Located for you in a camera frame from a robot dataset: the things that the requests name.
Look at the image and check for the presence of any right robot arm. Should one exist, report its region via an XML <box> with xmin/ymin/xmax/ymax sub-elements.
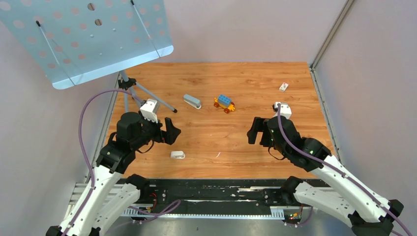
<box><xmin>247</xmin><ymin>116</ymin><xmax>404</xmax><ymax>236</ymax></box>

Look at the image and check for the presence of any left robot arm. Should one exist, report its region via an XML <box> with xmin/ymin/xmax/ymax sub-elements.
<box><xmin>46</xmin><ymin>112</ymin><xmax>181</xmax><ymax>236</ymax></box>

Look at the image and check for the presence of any small white stapler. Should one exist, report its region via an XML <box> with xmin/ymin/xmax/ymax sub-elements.
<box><xmin>170</xmin><ymin>151</ymin><xmax>185</xmax><ymax>159</ymax></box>

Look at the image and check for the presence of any white staple box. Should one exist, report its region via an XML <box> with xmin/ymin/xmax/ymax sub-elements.
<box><xmin>279</xmin><ymin>83</ymin><xmax>289</xmax><ymax>92</ymax></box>

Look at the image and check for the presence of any blue perforated music stand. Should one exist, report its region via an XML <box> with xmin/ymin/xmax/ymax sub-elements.
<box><xmin>0</xmin><ymin>0</ymin><xmax>178</xmax><ymax>117</ymax></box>

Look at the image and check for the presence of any toy brick car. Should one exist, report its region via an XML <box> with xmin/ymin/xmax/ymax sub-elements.
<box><xmin>213</xmin><ymin>94</ymin><xmax>236</xmax><ymax>114</ymax></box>

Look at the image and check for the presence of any grey white stapler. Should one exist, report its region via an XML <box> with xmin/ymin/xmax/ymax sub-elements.
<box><xmin>183</xmin><ymin>94</ymin><xmax>202</xmax><ymax>109</ymax></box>

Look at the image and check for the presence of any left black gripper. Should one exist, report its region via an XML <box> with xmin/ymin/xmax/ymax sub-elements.
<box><xmin>132</xmin><ymin>113</ymin><xmax>181</xmax><ymax>150</ymax></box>

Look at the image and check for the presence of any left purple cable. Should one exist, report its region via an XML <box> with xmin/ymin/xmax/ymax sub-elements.
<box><xmin>60</xmin><ymin>89</ymin><xmax>144</xmax><ymax>236</ymax></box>

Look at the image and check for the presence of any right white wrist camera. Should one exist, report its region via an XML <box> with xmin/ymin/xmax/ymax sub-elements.
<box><xmin>272</xmin><ymin>102</ymin><xmax>292</xmax><ymax>119</ymax></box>

